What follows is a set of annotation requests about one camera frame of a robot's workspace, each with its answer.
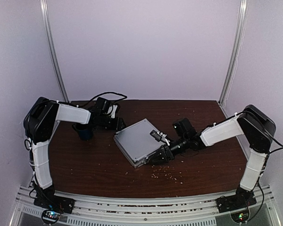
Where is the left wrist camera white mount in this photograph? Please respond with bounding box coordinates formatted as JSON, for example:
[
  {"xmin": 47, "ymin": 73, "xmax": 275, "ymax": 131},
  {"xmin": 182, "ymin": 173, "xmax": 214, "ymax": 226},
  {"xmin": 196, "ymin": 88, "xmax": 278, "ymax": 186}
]
[{"xmin": 107, "ymin": 104, "xmax": 120, "ymax": 119}]

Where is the dark blue mug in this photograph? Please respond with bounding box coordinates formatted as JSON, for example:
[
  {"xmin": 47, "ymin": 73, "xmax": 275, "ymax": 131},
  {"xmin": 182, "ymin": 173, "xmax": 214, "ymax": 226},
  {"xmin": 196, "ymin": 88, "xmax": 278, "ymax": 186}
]
[{"xmin": 72, "ymin": 123, "xmax": 94, "ymax": 141}]

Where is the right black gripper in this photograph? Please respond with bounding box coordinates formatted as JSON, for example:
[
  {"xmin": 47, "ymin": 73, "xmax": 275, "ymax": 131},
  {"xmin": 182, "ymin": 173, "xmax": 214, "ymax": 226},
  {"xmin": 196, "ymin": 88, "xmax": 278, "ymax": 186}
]
[{"xmin": 149, "ymin": 135, "xmax": 189, "ymax": 163}]

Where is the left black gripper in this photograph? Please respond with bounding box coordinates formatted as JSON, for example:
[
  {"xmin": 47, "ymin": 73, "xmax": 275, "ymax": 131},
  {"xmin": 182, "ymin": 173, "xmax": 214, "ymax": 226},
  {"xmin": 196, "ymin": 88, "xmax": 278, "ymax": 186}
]
[{"xmin": 100, "ymin": 114, "xmax": 127, "ymax": 132}]

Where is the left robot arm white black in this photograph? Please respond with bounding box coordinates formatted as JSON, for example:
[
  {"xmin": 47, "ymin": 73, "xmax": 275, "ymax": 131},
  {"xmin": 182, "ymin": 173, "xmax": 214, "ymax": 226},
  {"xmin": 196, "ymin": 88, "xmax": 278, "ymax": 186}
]
[{"xmin": 23, "ymin": 95, "xmax": 126, "ymax": 210}]

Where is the front aluminium rail base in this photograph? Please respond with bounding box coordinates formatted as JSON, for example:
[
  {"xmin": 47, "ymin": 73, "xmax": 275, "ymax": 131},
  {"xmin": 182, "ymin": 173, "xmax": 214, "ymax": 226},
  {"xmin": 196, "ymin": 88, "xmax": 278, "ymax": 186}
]
[{"xmin": 9, "ymin": 185, "xmax": 281, "ymax": 226}]

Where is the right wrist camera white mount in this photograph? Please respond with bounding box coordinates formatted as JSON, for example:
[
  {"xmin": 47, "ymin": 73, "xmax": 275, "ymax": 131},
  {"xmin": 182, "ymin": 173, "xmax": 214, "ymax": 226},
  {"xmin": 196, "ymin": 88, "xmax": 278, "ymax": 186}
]
[{"xmin": 150, "ymin": 130, "xmax": 171, "ymax": 145}]

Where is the aluminium poker case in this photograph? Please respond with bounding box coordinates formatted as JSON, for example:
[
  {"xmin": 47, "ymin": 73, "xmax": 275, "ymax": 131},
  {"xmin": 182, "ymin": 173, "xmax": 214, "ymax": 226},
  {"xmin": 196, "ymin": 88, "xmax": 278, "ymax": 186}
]
[{"xmin": 114, "ymin": 119, "xmax": 164, "ymax": 169}]

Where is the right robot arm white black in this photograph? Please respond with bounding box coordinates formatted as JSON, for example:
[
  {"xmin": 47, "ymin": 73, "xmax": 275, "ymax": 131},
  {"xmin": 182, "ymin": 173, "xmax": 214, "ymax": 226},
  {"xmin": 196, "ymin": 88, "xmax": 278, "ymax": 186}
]
[{"xmin": 145, "ymin": 105, "xmax": 283, "ymax": 212}]

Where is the left aluminium frame post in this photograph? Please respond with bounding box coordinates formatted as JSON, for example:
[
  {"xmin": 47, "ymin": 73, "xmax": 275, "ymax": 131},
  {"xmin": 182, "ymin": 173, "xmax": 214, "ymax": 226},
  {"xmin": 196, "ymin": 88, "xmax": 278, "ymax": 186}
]
[{"xmin": 40, "ymin": 0, "xmax": 69, "ymax": 103}]

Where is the aluminium frame post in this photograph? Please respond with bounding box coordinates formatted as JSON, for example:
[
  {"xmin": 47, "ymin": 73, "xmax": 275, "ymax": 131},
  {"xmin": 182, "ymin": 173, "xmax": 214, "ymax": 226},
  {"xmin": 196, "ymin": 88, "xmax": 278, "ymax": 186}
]
[
  {"xmin": 40, "ymin": 0, "xmax": 69, "ymax": 103},
  {"xmin": 219, "ymin": 0, "xmax": 248, "ymax": 107}
]

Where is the right aluminium frame post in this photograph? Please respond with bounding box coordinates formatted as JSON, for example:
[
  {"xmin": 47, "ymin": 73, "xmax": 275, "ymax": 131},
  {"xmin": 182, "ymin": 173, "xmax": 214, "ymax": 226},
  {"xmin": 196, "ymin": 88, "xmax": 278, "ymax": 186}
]
[{"xmin": 219, "ymin": 0, "xmax": 248, "ymax": 107}]

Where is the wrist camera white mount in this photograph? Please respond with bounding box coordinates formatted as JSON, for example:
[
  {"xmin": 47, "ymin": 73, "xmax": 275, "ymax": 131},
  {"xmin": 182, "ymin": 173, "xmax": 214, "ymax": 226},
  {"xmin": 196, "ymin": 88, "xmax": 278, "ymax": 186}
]
[
  {"xmin": 107, "ymin": 104, "xmax": 120, "ymax": 119},
  {"xmin": 150, "ymin": 130, "xmax": 171, "ymax": 145}
]

